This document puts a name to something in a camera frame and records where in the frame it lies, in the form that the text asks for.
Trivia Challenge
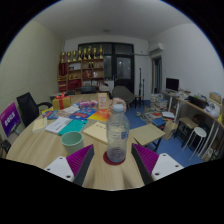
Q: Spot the small wooden side table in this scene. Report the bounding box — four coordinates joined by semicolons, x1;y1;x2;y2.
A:
129;123;166;153

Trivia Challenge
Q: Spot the pale green cup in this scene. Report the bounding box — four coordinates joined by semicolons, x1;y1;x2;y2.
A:
60;130;85;158

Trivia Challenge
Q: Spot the teal booklet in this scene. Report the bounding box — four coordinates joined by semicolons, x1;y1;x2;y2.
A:
58;118;89;137

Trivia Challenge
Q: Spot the white wall air conditioner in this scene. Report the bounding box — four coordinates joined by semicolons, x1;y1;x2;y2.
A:
148;42;165;55

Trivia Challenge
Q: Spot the long wooden wall desk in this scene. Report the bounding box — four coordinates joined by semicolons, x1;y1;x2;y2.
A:
161;89;224;161

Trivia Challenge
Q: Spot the orange standing card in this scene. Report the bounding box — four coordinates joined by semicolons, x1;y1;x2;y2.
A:
97;92;111;110

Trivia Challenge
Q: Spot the beige paper envelope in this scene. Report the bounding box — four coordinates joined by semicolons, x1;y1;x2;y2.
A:
82;121;110;145

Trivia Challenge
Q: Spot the purple sign board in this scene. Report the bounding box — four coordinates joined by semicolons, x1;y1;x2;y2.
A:
0;102;22;138

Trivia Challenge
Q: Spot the yellow gift box red ribbon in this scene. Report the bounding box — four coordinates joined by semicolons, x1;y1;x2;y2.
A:
52;92;72;111

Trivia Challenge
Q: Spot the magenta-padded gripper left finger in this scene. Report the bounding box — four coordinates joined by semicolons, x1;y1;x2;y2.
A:
43;143;95;187

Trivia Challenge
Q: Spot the wooden shelf unit with trophies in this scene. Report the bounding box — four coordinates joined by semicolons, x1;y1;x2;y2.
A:
57;44;106;93

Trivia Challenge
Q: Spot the white round stool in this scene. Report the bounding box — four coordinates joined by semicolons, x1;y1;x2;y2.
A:
182;126;208;161

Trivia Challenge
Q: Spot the stack of books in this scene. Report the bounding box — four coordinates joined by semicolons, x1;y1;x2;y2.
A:
149;93;169;114

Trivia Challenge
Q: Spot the brown paper bag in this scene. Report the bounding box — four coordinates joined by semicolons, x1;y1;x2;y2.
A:
162;120;179;141

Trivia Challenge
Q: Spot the blue red book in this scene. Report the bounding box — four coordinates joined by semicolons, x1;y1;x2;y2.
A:
68;107;98;121

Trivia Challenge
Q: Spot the clear plastic water bottle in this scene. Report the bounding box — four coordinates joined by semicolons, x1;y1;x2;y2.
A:
105;103;131;164

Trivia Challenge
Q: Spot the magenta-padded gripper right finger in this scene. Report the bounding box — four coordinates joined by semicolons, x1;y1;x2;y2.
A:
130;143;185;186

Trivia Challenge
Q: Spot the grey round armchair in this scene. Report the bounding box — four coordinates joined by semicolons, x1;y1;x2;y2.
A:
111;85;136;109

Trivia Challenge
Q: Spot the black office chair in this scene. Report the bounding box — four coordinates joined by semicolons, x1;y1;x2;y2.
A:
16;91;53;128

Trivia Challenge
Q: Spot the flat round red coaster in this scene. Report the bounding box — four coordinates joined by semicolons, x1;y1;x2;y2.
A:
102;151;127;167

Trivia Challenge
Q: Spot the white booklet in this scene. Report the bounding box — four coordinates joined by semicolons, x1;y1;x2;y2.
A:
44;116;73;135

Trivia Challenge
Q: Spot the orange yellow book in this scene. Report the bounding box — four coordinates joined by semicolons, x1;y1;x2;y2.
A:
87;108;111;123

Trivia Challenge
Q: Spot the pale yellow notebook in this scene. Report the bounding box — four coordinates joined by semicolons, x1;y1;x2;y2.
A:
31;116;49;134

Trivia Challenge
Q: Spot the black computer monitor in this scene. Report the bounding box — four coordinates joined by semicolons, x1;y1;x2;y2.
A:
165;77;180;92

